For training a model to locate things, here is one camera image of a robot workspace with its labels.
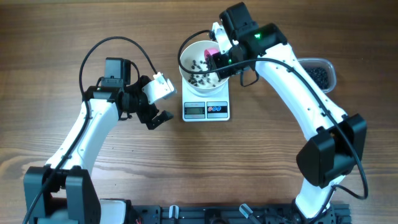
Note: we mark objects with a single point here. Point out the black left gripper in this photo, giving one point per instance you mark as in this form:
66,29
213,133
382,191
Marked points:
152,111

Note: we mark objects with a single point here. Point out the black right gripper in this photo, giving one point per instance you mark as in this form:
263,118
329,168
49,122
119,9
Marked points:
225,73

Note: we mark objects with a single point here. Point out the pink scoop blue handle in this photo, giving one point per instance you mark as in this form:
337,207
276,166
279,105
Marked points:
209,52

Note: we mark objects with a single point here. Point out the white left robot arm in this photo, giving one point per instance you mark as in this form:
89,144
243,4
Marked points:
62,191

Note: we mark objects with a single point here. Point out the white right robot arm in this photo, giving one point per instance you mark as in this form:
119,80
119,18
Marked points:
335,140

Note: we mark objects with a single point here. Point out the white digital kitchen scale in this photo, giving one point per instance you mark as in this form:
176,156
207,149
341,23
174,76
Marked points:
200,105

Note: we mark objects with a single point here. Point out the white bowl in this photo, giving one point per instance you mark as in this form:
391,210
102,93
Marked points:
193,58

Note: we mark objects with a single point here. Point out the clear container of black beans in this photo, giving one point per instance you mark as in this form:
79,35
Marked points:
321,71

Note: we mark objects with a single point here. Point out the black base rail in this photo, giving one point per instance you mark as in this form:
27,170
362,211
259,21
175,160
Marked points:
268,214

